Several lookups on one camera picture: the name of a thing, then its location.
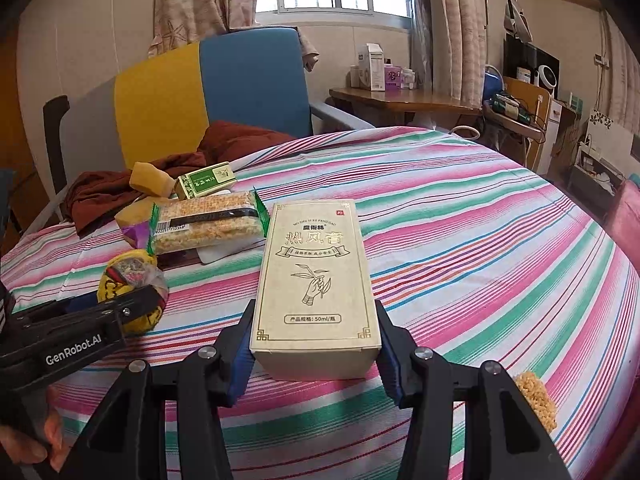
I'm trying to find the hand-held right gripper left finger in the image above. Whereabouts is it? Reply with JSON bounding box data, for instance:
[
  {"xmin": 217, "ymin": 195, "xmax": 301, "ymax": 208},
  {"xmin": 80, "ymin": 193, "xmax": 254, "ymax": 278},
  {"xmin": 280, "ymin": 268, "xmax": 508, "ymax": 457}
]
[{"xmin": 65, "ymin": 300, "xmax": 258, "ymax": 480}]

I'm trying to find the white flower-print box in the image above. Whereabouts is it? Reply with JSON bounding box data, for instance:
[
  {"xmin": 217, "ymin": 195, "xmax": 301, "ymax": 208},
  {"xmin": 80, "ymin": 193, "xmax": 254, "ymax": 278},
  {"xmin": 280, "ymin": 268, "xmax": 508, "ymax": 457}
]
[{"xmin": 585, "ymin": 107, "xmax": 640, "ymax": 161}]

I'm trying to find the white round fan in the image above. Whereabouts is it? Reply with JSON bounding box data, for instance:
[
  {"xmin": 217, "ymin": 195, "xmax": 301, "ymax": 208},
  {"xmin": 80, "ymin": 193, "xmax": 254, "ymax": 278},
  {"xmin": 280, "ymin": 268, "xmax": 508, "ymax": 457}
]
[{"xmin": 532, "ymin": 55, "xmax": 560, "ymax": 97}]

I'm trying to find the wooden desk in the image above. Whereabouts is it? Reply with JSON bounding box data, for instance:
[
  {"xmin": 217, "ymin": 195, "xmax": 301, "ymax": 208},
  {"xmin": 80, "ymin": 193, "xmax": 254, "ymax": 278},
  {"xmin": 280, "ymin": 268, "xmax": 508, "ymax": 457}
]
[{"xmin": 329, "ymin": 86, "xmax": 486, "ymax": 131}]

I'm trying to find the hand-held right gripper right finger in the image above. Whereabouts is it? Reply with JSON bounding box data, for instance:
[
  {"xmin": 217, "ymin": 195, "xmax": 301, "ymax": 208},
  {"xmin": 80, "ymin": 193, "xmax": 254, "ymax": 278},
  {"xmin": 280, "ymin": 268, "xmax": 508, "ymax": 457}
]
[{"xmin": 375, "ymin": 300, "xmax": 571, "ymax": 480}]

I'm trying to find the striped pink green sheet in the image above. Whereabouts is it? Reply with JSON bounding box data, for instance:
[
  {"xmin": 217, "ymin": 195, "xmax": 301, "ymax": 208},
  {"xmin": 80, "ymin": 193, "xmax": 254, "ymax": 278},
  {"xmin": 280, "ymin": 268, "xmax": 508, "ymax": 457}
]
[{"xmin": 0, "ymin": 127, "xmax": 640, "ymax": 480}]

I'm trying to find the grey yellow blue chair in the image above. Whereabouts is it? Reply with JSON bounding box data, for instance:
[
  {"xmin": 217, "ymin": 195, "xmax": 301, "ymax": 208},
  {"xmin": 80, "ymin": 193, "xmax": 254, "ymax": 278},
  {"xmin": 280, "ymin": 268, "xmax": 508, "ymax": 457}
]
[{"xmin": 60, "ymin": 27, "xmax": 376, "ymax": 221}]

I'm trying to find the tall beige box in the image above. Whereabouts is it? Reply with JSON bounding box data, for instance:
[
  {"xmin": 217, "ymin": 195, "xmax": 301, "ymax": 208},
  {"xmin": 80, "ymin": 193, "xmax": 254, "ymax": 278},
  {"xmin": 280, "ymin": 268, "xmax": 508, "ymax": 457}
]
[{"xmin": 248, "ymin": 199, "xmax": 383, "ymax": 380}]

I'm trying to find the small green box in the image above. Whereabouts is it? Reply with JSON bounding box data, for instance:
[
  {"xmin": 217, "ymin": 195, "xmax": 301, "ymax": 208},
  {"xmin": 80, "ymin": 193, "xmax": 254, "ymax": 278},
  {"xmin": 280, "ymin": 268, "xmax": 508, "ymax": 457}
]
[{"xmin": 175, "ymin": 161, "xmax": 236, "ymax": 201}]

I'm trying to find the white cabinet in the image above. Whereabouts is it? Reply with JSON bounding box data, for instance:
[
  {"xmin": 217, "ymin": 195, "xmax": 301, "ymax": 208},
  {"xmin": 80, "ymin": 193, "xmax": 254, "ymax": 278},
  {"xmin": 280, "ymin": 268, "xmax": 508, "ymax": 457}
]
[{"xmin": 540, "ymin": 100, "xmax": 576, "ymax": 171}]

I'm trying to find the purple snack packet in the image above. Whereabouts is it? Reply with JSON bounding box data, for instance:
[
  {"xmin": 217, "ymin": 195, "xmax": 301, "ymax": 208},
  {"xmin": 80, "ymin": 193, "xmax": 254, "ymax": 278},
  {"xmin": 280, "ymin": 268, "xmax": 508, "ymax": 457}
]
[{"xmin": 122, "ymin": 222, "xmax": 151, "ymax": 251}]

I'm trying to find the yellow snack bag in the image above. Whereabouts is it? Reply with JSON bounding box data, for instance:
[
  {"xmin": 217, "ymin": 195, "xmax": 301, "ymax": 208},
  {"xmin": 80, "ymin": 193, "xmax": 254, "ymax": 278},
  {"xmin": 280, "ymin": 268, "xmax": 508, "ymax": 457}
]
[{"xmin": 97, "ymin": 251, "xmax": 168, "ymax": 335}]

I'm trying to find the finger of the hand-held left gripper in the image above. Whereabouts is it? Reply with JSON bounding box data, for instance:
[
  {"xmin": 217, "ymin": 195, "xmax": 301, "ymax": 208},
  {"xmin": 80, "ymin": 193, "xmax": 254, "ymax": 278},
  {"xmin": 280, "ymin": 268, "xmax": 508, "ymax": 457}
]
[
  {"xmin": 64, "ymin": 292, "xmax": 102, "ymax": 313},
  {"xmin": 95, "ymin": 285, "xmax": 169, "ymax": 333}
]

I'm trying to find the person's left hand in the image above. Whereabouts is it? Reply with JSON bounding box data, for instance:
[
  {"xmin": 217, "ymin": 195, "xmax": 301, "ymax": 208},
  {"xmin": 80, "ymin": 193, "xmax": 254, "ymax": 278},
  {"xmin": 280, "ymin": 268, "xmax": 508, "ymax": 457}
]
[{"xmin": 0, "ymin": 385, "xmax": 64, "ymax": 467}]

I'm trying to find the yellow sponge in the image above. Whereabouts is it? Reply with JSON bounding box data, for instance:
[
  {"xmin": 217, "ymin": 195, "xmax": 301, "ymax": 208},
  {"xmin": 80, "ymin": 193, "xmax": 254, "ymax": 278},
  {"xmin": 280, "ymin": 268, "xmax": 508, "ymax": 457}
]
[
  {"xmin": 115, "ymin": 197, "xmax": 161, "ymax": 233},
  {"xmin": 129, "ymin": 161, "xmax": 178, "ymax": 198}
]

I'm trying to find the brown jacket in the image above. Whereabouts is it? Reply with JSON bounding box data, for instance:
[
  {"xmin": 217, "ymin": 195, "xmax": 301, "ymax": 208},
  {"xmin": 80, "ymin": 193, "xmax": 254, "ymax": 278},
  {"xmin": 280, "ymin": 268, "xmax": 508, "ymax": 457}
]
[{"xmin": 64, "ymin": 120, "xmax": 296, "ymax": 236}]

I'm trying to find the white carton box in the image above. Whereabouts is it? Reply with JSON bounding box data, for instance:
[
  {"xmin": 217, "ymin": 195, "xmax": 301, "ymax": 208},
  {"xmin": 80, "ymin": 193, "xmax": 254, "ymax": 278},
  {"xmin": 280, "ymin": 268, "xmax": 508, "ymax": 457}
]
[{"xmin": 357, "ymin": 44, "xmax": 386, "ymax": 92}]

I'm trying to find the black rolled mat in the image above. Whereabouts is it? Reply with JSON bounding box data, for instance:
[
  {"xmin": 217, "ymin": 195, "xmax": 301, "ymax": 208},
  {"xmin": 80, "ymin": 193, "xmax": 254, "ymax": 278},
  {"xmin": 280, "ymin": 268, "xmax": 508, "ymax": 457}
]
[{"xmin": 42, "ymin": 95, "xmax": 71, "ymax": 211}]

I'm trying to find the black monitor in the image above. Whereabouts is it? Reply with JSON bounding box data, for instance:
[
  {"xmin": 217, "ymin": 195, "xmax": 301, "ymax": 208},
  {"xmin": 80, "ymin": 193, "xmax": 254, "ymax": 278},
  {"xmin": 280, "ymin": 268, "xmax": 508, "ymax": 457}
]
[{"xmin": 504, "ymin": 35, "xmax": 560, "ymax": 86}]

